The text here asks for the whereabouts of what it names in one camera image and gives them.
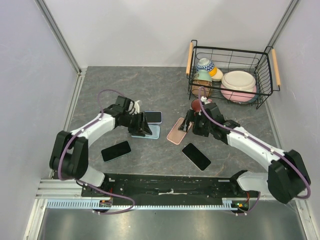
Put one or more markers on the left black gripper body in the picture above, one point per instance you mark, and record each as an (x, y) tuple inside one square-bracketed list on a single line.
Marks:
[(133, 121)]

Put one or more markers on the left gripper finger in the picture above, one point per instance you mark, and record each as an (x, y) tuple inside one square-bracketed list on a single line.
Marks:
[(137, 131), (145, 127)]

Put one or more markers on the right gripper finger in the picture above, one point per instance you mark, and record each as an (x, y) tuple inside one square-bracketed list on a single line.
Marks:
[(189, 118), (186, 127)]

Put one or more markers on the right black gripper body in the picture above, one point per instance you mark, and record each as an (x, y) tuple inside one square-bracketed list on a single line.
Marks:
[(200, 127)]

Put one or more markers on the light blue phone case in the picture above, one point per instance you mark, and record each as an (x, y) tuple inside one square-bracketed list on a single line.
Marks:
[(155, 129)]

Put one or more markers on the lavender phone case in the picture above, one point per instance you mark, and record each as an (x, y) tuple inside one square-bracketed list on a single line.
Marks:
[(160, 117)]

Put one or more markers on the pink phone case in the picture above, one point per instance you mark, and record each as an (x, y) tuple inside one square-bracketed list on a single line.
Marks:
[(175, 135)]

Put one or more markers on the white-edged black phone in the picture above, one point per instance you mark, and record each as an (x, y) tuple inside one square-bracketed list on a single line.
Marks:
[(196, 156)]

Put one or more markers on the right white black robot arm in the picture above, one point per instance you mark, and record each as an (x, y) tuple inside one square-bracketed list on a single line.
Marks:
[(286, 175)]

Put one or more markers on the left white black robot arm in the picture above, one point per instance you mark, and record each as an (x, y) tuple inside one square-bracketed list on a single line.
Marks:
[(70, 154)]

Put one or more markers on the teal-edged black phone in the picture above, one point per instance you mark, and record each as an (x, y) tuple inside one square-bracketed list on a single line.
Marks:
[(116, 151)]

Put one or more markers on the pink speckled mug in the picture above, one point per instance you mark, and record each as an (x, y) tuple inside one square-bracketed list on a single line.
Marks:
[(196, 104)]

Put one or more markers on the green brown bowl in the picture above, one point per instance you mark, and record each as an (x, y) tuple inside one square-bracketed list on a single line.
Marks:
[(201, 83)]

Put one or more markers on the pink bowl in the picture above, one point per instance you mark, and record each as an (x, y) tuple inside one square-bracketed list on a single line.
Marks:
[(240, 97)]

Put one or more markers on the yellow white bowl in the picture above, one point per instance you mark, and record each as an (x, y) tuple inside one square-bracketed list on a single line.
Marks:
[(218, 76)]

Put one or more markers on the blue patterned bowl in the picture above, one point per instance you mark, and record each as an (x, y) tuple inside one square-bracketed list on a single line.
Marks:
[(207, 65)]

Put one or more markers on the cream plate stack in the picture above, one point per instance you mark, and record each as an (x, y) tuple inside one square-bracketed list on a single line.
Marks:
[(239, 81)]

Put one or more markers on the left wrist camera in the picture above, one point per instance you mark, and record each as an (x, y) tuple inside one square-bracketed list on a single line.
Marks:
[(126, 105)]

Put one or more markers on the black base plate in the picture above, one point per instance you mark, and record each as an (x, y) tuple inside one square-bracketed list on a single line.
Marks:
[(164, 189)]

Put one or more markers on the black wire dish basket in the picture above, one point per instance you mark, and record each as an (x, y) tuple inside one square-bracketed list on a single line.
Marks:
[(262, 65)]

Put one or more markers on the light blue cable duct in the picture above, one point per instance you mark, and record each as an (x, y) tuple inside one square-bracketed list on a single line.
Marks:
[(96, 204)]

